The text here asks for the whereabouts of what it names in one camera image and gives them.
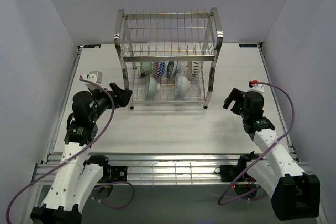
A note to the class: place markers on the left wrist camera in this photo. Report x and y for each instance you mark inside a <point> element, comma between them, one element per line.
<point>94,76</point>

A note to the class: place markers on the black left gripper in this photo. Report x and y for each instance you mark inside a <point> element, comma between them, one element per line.
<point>122,96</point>

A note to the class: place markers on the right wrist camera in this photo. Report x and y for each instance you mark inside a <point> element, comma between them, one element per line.
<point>256,87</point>

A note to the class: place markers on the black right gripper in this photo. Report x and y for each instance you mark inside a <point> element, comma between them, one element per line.
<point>236,95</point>

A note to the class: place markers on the blue floral pattern bowl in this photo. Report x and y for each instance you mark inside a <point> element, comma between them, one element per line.
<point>173,69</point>

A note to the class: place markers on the blue zigzag pattern bowl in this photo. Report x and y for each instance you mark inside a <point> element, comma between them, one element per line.
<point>158,69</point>

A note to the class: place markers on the white ribbed bowl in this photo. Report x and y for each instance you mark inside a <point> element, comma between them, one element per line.
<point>183,86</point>

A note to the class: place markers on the pale green floral bowl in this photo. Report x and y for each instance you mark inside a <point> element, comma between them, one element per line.
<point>146,69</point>

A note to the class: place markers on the orange rimmed spotted bowl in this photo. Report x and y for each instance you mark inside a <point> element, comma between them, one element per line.
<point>194,68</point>

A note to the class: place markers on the blue corner sticker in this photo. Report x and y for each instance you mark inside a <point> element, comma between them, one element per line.
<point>92,46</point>
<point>248,45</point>

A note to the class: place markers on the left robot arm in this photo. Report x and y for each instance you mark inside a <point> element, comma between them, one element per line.
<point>79,173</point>

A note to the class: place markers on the stainless steel dish rack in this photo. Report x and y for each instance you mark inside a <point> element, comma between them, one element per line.
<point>169,36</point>

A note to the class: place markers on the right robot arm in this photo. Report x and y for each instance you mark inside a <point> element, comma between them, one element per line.
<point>294,193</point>

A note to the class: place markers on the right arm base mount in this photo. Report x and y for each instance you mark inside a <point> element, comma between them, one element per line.
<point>229,172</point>

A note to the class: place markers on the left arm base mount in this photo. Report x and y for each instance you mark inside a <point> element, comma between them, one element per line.
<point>110,173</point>

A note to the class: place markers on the aluminium frame rail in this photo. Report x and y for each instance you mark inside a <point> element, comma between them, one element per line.
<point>169,141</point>

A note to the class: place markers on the light green ribbed bowl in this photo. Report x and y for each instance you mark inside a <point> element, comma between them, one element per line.
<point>151,87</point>

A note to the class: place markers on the right blue corner sticker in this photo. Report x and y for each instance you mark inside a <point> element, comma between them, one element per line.
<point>248,45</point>

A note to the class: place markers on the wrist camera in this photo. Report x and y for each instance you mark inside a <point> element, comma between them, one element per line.
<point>94,76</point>
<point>256,87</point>

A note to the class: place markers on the left blue corner sticker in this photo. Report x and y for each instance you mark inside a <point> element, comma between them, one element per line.
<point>92,46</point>

